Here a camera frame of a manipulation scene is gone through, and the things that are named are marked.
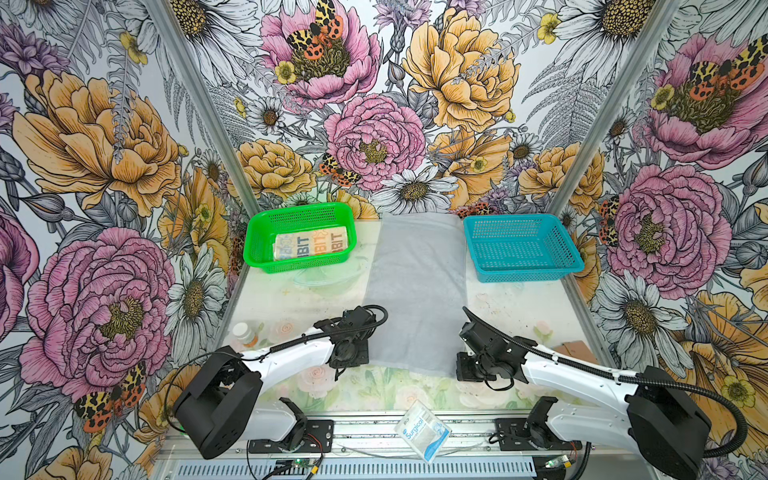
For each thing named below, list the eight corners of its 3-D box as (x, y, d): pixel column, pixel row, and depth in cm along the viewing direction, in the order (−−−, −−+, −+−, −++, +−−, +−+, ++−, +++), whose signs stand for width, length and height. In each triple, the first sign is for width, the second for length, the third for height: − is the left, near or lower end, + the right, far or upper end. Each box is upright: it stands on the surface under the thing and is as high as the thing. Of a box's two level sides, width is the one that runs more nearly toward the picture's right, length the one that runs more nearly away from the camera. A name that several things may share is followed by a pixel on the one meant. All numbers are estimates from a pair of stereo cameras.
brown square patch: (554, 350, 92) (558, 346, 89) (554, 338, 94) (558, 334, 92) (593, 362, 89) (598, 358, 87) (591, 349, 92) (596, 345, 90)
